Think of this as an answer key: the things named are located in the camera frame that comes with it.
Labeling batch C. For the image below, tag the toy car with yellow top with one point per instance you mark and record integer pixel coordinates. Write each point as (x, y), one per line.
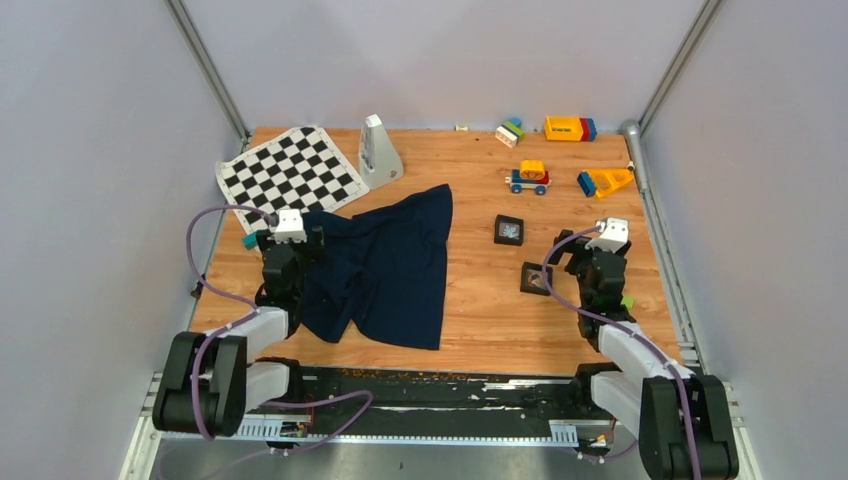
(530, 175)

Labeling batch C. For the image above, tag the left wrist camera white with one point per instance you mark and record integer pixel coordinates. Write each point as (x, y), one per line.
(289, 227)

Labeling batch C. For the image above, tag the white metronome-shaped object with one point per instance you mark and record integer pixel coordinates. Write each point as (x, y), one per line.
(379, 161)

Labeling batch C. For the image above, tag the checkerboard calibration mat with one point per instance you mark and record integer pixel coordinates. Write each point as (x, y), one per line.
(301, 168)

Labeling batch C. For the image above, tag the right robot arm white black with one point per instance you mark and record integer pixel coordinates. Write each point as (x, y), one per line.
(679, 418)

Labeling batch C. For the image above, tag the yellow red blue brick box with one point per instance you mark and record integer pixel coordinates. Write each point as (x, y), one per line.
(570, 129)

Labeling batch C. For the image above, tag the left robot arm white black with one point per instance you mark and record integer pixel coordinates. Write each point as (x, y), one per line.
(211, 380)

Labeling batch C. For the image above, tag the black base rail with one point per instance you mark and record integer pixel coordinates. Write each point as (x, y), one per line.
(407, 405)

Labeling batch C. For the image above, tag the navy blue garment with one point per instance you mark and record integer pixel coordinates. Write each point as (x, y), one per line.
(385, 271)

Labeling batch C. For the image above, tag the white green blue brick stack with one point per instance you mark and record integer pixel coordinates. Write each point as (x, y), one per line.
(510, 132)

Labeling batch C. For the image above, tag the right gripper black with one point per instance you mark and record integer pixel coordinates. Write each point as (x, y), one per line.
(576, 248)

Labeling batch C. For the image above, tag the black square frame box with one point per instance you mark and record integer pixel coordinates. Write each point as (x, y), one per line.
(529, 268)

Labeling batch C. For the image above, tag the orange blue toy ramp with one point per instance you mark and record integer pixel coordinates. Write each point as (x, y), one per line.
(600, 183)

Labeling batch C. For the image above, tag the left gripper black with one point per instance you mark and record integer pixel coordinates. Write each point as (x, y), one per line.
(265, 239)

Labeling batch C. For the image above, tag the teal block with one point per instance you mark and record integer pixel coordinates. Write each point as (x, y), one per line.
(250, 241)

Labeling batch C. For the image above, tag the grey metal pipe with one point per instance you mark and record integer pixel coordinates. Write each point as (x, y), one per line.
(633, 137)

